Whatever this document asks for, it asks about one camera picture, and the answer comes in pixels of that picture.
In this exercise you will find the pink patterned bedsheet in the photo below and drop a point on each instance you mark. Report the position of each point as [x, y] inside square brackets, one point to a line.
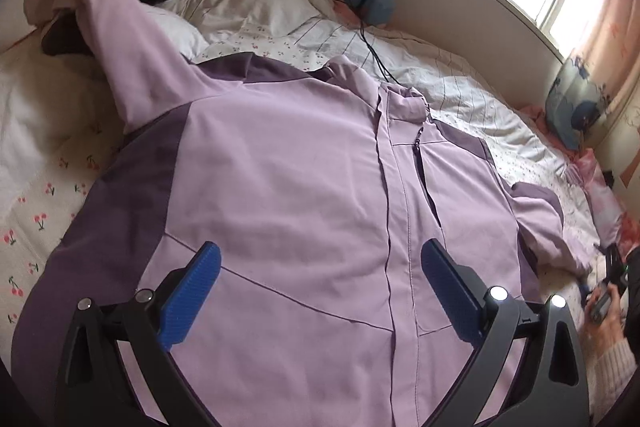
[613, 222]

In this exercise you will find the person's right hand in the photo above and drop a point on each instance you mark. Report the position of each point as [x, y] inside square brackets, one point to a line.
[606, 334]

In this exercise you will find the white cherry print duvet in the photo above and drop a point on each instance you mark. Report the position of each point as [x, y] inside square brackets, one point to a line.
[59, 127]

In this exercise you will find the white pillow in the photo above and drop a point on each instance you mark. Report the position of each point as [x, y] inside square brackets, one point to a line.
[186, 38]

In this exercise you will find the pink curtain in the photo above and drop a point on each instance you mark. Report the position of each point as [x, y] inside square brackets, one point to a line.
[610, 54]

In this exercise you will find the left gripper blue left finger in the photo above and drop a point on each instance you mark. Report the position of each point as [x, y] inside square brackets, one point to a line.
[178, 300]

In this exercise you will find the lilac and purple jacket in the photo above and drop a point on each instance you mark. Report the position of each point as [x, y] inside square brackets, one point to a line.
[320, 189]

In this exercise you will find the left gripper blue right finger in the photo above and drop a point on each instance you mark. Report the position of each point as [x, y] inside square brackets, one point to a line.
[467, 301]

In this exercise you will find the blue floral cushion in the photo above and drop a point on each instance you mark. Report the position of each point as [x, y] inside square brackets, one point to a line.
[574, 103]

